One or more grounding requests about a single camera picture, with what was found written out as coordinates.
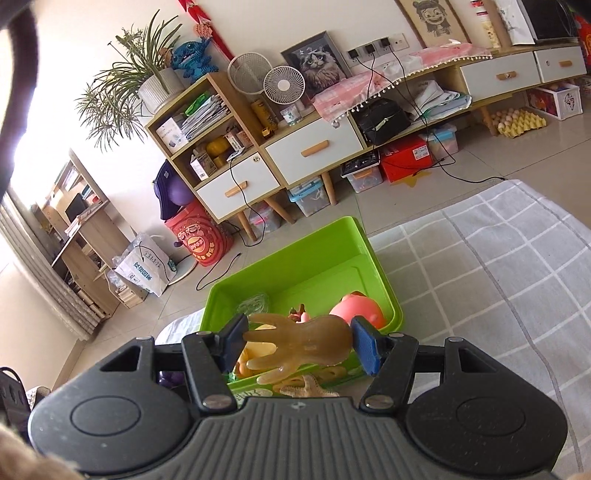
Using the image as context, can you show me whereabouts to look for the grey pleated curtain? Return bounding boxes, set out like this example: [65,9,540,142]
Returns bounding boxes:
[0,189,107,342]

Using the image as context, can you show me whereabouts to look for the white fan grille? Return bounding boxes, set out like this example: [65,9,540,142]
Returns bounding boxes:
[227,52,273,95]

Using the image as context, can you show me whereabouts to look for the stack of papers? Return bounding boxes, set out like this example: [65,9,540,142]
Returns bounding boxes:
[182,95,232,139]

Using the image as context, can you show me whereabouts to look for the yellow toy lemon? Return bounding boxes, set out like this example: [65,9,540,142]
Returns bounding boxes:
[235,344,278,377]

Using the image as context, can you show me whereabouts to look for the white desk fan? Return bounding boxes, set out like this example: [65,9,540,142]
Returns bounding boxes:
[263,65,306,104]

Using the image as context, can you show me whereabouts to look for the white patterned crate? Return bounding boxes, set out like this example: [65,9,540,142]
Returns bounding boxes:
[526,83,581,121]

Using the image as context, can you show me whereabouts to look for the wooden shelf cabinet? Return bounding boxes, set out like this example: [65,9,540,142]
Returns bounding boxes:
[144,71,282,241]

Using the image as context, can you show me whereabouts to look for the folded cloth pile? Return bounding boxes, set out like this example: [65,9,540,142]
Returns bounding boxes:
[411,80,472,123]

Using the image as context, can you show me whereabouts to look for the blue plush toy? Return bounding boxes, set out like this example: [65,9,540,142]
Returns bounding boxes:
[171,39,219,84]

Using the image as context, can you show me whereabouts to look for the pink round toy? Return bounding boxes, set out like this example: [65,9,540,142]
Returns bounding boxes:
[329,291,386,329]

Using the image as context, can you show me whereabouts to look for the red hanging ornament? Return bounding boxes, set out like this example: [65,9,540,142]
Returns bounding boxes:
[178,0,234,61]

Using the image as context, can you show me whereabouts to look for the black bag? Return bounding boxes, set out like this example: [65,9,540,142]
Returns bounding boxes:
[353,99,411,144]

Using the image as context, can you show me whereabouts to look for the tan starfish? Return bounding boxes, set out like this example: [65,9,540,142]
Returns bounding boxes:
[279,374,340,398]

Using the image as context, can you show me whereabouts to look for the grey plaid blanket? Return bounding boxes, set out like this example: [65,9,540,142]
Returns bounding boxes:
[157,179,591,462]

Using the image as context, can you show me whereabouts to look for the red bucket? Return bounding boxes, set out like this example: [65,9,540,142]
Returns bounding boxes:
[165,200,234,268]

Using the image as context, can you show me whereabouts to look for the green plastic box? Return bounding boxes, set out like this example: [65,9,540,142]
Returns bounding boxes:
[198,216,403,400]

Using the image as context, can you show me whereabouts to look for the small white carton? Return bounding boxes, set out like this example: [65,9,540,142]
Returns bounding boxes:
[190,154,215,181]

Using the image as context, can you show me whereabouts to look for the framed cat picture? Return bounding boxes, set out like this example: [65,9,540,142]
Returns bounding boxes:
[280,31,352,95]

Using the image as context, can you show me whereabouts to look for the wooden desk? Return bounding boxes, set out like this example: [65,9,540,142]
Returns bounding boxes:
[30,148,139,319]

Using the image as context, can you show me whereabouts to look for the tan fuzzy cloth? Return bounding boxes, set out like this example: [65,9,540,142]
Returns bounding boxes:
[0,425,77,480]

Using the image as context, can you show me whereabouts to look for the blue lidded storage box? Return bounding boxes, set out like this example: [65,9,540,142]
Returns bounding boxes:
[286,179,329,217]

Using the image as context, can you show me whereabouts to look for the wall sockets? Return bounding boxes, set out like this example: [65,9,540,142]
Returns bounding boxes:
[347,33,411,61]

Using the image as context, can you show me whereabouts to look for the potted green plant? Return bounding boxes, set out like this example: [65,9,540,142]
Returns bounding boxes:
[76,9,185,153]

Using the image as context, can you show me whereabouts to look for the yellow egg tray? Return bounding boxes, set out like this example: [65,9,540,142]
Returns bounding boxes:
[489,107,548,138]

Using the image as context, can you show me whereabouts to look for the pink tasselled cloth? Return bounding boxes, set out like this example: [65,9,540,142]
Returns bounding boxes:
[313,44,494,123]

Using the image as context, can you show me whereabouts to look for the black lidded storage box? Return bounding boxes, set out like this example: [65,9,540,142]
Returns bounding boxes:
[341,151,384,193]

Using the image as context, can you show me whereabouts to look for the yellow bottle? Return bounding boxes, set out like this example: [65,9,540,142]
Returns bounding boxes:
[252,99,279,137]

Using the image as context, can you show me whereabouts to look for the black power cable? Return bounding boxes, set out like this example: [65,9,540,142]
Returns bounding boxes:
[353,46,506,183]
[196,159,266,291]

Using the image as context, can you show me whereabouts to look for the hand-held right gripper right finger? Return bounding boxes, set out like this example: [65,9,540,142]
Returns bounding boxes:
[351,316,513,412]

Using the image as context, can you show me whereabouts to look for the framed cartoon portrait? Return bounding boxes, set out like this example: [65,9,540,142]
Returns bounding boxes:
[397,0,472,48]

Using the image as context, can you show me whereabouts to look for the black microwave oven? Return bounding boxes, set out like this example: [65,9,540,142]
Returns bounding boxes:
[522,0,578,29]

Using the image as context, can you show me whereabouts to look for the clear storage box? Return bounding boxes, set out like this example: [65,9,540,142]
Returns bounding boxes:
[422,126,461,158]
[247,203,282,234]

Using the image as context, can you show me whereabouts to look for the brown rubber octopus toy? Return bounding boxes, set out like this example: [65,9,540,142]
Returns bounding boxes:
[242,314,354,386]

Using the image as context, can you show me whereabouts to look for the purple ball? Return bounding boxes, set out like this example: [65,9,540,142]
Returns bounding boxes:
[154,161,197,220]

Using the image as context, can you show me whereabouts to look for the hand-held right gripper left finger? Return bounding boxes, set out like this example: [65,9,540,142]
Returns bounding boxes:
[92,314,249,414]

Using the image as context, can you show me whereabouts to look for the red cardboard box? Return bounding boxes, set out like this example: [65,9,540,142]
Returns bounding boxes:
[379,135,435,184]

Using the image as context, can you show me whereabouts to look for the white box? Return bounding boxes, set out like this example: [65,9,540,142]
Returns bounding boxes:
[156,117,188,155]

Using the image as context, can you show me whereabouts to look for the wooden low cabinet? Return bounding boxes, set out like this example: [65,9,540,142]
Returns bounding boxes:
[261,44,589,206]

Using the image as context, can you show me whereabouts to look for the clear plastic holder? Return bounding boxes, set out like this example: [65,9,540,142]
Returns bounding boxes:
[235,293,271,319]

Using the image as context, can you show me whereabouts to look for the white paper bag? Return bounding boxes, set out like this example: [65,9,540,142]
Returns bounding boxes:
[113,232,178,297]

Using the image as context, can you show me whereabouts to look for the thick black strap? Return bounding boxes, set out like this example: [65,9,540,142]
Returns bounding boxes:
[0,0,40,199]

